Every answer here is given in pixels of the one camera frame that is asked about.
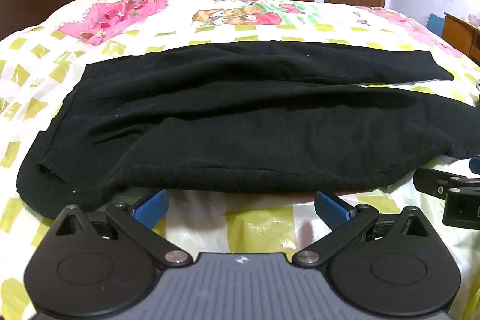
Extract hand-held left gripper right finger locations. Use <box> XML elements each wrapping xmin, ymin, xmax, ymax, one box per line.
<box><xmin>292</xmin><ymin>190</ymin><xmax>432</xmax><ymax>266</ymax></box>

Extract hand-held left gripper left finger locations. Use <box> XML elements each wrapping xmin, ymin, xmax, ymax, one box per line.
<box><xmin>52</xmin><ymin>189</ymin><xmax>190</xmax><ymax>266</ymax></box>

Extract black pants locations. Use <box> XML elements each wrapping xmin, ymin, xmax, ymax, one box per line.
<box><xmin>16</xmin><ymin>42</ymin><xmax>475</xmax><ymax>219</ymax></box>

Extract wooden cabinet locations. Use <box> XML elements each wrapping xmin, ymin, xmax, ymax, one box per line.
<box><xmin>442</xmin><ymin>13</ymin><xmax>480</xmax><ymax>60</ymax></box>

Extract printed checkered quilt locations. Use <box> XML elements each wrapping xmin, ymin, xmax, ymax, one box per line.
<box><xmin>0</xmin><ymin>0</ymin><xmax>480</xmax><ymax>320</ymax></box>

